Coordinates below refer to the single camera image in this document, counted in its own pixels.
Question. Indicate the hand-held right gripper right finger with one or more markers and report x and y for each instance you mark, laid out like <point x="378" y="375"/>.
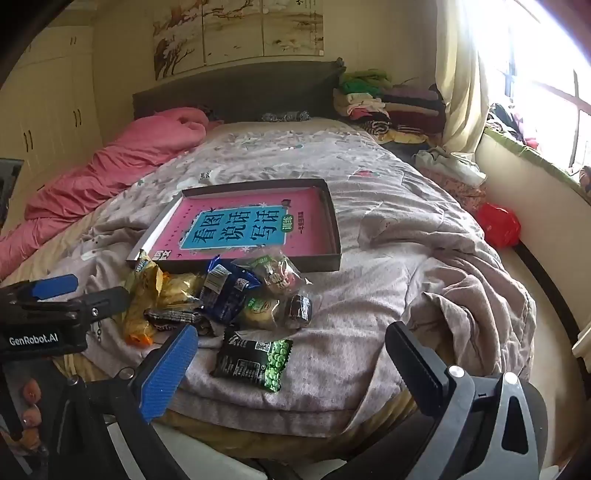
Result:
<point x="420" y="369"/>

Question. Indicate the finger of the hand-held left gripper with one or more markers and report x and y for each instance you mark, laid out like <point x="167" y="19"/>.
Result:
<point x="53" y="286"/>
<point x="104" y="302"/>

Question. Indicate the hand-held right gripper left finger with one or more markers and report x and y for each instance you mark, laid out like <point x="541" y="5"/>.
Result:
<point x="168" y="369"/>

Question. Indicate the yellow blue-label snack packet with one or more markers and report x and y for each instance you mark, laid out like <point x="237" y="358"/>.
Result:
<point x="143" y="277"/>

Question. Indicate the dark chocolate bar wrapper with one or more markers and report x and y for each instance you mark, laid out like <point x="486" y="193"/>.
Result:
<point x="175" y="318"/>

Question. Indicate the pale yellow-green snack packet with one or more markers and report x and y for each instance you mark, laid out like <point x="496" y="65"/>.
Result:
<point x="178" y="288"/>

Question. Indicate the black green pea packet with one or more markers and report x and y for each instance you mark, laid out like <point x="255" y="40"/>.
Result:
<point x="251" y="360"/>

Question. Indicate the blue foil snack packet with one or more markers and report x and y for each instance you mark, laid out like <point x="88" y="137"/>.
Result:
<point x="226" y="288"/>

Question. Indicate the green-label round pastry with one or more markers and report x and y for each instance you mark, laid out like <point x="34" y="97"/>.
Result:
<point x="258" y="313"/>

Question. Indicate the brown cake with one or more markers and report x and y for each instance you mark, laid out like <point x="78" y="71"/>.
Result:
<point x="299" y="311"/>

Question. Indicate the clear candy bag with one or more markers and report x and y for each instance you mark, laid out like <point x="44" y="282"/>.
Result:
<point x="274" y="272"/>

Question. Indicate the dark cardboard box tray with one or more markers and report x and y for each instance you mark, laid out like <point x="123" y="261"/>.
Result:
<point x="330" y="217"/>

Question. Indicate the person's left hand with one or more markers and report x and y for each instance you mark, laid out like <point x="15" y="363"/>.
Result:
<point x="32" y="415"/>

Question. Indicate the pink quilt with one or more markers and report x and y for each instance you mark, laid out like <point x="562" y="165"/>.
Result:
<point x="106" y="175"/>

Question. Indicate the red plastic bag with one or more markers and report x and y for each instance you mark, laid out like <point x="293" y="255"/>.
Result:
<point x="498" y="226"/>

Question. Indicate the cream wardrobe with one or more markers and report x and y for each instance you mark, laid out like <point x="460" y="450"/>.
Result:
<point x="51" y="106"/>

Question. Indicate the pink floral cloth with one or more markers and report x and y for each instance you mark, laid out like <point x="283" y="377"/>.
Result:
<point x="464" y="194"/>

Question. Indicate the pink book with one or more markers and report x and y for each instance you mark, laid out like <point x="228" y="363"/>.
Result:
<point x="314" y="221"/>

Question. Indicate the white cloth bundle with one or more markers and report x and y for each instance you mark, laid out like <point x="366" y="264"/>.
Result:
<point x="448" y="164"/>

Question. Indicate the grey bed headboard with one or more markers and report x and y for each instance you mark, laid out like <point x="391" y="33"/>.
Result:
<point x="240" y="92"/>

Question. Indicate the dark patterned pillow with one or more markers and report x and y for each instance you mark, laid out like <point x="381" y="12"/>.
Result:
<point x="284" y="116"/>

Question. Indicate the clutter on window sill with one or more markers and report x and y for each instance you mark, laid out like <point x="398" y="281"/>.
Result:
<point x="512" y="124"/>

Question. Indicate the pile of folded clothes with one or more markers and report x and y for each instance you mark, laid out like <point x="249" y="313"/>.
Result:
<point x="392" y="106"/>

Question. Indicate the cream curtain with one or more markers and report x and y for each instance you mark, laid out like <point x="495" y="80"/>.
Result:
<point x="461" y="83"/>

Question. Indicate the window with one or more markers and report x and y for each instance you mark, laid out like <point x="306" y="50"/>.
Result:
<point x="545" y="69"/>

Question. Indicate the tree wall painting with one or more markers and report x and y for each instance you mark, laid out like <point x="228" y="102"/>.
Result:
<point x="240" y="32"/>

